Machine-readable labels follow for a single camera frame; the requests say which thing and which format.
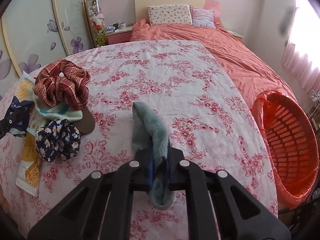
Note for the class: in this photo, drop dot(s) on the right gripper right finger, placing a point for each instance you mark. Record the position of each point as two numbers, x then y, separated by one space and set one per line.
173 174

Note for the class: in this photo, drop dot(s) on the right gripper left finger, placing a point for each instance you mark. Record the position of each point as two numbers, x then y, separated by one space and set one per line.
144 177

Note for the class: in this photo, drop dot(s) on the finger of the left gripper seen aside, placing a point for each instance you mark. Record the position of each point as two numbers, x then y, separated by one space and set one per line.
5 126

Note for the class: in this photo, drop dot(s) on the grey-blue sock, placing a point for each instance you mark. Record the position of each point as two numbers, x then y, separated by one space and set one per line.
149 130

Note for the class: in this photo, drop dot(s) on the mint green sock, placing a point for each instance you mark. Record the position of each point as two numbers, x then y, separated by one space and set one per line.
41 112

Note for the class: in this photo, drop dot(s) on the red plaid scrunchie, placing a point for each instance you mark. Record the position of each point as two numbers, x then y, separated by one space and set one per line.
63 81

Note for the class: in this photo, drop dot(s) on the navy floral scrunchie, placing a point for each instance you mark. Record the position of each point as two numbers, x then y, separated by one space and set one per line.
58 138

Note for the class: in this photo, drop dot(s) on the yellow snack wrapper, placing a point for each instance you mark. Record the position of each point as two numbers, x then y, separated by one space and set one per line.
29 170

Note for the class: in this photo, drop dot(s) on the brown hair clip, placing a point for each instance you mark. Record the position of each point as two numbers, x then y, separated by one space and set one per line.
87 124

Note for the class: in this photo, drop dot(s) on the floral pink tablecloth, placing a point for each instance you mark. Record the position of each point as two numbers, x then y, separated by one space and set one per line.
204 114

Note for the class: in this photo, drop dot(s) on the floral sliding wardrobe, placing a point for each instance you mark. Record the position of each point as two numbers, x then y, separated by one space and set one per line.
35 33

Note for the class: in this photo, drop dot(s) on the orange laundry basket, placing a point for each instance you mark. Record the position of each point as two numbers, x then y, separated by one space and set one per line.
291 145

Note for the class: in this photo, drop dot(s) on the pink bedside table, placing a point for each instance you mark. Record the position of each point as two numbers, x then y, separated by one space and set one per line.
119 36

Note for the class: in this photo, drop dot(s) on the salmon pink duvet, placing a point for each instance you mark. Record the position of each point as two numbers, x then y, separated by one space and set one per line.
250 74

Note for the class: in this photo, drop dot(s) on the white mug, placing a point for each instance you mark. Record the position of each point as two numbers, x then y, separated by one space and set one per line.
122 25

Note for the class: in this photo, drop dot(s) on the plush toy display tube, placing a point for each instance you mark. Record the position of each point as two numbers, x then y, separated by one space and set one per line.
96 23

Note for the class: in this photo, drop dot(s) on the floral cream pillow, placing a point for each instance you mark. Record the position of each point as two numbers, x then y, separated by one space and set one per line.
170 14

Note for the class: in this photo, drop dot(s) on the striped pink pillow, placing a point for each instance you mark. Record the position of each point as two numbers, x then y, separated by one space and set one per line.
202 17

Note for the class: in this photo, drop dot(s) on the beige wooden headboard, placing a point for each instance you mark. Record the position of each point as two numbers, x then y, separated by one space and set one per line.
142 11

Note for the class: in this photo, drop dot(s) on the pink window curtain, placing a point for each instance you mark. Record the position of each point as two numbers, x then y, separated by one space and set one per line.
301 55

